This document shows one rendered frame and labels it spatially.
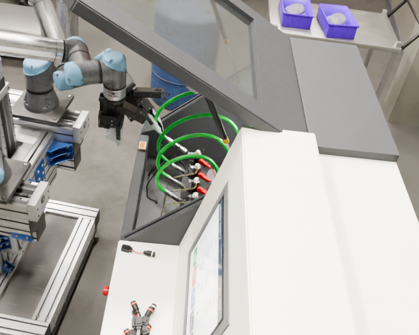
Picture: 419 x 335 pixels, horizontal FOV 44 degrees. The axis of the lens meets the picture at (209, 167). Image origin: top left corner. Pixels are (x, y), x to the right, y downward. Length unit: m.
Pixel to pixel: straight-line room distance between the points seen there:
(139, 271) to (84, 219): 1.23
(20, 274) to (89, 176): 1.02
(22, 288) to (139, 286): 1.09
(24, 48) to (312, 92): 0.96
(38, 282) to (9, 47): 1.39
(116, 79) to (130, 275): 0.66
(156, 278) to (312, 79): 0.89
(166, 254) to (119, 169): 1.83
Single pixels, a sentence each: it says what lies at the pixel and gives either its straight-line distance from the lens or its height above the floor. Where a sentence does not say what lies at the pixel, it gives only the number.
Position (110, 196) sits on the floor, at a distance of 3.48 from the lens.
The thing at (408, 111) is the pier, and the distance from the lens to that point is 4.70.
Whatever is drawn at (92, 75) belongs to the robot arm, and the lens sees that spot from 1.71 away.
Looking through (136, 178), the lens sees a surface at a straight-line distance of 2.22.
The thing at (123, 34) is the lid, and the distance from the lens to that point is 1.40.
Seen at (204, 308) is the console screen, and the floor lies 1.29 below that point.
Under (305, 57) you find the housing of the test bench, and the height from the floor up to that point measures 1.50.
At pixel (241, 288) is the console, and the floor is 1.51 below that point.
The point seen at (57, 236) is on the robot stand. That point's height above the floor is 0.21.
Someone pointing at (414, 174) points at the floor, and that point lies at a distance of 4.26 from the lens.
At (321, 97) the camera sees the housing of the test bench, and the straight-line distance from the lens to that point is 1.86.
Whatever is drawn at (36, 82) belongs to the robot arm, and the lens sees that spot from 2.36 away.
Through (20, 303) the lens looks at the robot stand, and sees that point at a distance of 2.76.
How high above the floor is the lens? 2.46
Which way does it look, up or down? 41 degrees down
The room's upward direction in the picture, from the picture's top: 9 degrees clockwise
